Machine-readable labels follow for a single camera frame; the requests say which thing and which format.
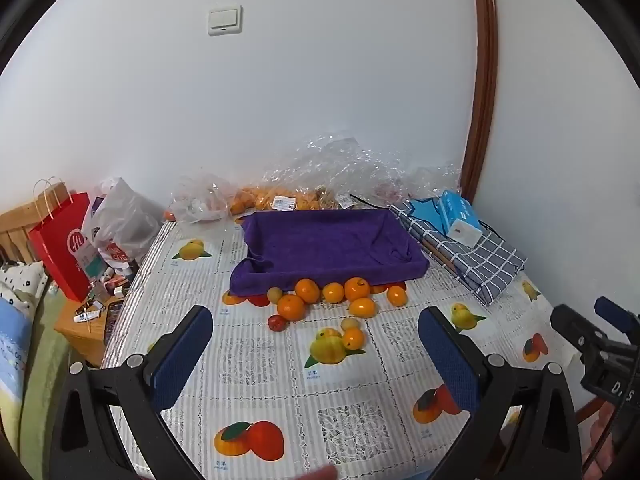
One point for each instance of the grey checkered folded cloth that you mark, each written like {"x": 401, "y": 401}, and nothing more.
{"x": 480, "y": 265}

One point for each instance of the clear bag of small oranges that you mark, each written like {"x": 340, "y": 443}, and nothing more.
{"x": 260, "y": 199}

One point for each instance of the white dotted pillow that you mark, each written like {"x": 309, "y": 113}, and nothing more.
{"x": 20, "y": 282}

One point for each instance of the small red fruit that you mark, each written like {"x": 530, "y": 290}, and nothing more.
{"x": 277, "y": 323}

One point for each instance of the purple cloth-lined tray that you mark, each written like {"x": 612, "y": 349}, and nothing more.
{"x": 325, "y": 245}

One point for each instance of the fruit-printed tablecloth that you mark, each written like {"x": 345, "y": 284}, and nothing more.
{"x": 250, "y": 360}

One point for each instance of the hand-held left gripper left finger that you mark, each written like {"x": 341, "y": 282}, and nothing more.
{"x": 182, "y": 355}

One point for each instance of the thin black stick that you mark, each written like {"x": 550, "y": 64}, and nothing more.
{"x": 370, "y": 200}

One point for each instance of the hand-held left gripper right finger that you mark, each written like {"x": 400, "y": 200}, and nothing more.
{"x": 450, "y": 360}

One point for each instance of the person's right hand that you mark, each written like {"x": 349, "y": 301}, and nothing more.
{"x": 600, "y": 440}

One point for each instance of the clutter of small bottles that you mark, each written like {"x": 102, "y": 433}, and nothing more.
{"x": 107, "y": 290}

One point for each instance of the blue star-shaped paper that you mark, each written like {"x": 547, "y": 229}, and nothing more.
{"x": 422, "y": 210}

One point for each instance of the clear plastic bag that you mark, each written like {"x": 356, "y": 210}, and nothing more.
{"x": 197, "y": 200}

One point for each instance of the round orange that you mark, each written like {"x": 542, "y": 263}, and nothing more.
{"x": 396, "y": 295}
{"x": 333, "y": 292}
{"x": 306, "y": 290}
{"x": 357, "y": 288}
{"x": 290, "y": 307}
{"x": 353, "y": 338}

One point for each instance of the white plastic bag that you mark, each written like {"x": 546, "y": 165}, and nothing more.
{"x": 122, "y": 220}

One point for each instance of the crumpled clear plastic wrap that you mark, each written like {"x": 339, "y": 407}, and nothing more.
{"x": 360, "y": 165}

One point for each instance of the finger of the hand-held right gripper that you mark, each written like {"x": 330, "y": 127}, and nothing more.
{"x": 615, "y": 312}
{"x": 575, "y": 327}

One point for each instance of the white light switch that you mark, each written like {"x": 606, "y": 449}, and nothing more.
{"x": 225, "y": 20}

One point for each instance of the oval yellow-orange citrus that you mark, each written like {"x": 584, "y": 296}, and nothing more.
{"x": 362, "y": 307}

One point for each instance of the wooden nightstand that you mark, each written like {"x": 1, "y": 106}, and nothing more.
{"x": 85, "y": 335}

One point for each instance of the green bed sheet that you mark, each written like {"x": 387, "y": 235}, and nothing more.
{"x": 45, "y": 360}

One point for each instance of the red paper bag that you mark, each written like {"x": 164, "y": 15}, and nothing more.
{"x": 60, "y": 255}

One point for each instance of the wooden headboard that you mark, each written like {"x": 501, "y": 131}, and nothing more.
{"x": 20, "y": 230}

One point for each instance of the blue tissue pack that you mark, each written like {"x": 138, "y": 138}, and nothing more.
{"x": 460, "y": 217}

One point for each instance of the blue printed blanket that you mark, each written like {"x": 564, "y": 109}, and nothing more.
{"x": 12, "y": 355}

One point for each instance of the brown wooden door frame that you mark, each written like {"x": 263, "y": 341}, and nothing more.
{"x": 482, "y": 75}

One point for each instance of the small yellowish fruit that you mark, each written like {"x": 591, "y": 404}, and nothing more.
{"x": 274, "y": 294}
{"x": 349, "y": 324}

